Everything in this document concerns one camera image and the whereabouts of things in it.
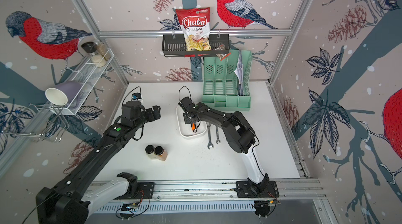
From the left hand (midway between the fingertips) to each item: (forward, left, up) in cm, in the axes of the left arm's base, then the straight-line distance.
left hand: (155, 105), depth 79 cm
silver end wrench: (-9, -34, -22) cm, 41 cm away
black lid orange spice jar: (-20, -4, -12) cm, 24 cm away
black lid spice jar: (-19, +2, -12) cm, 22 cm away
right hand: (+4, -16, -19) cm, 25 cm away
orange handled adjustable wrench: (-3, -19, -18) cm, 26 cm away
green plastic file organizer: (+37, -38, -23) cm, 58 cm away
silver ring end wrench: (-12, -29, -22) cm, 38 cm away
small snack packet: (+28, -36, +10) cm, 47 cm away
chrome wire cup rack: (-16, +42, +1) cm, 45 cm away
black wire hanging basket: (+37, -7, +11) cm, 40 cm away
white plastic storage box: (-3, -14, -23) cm, 27 cm away
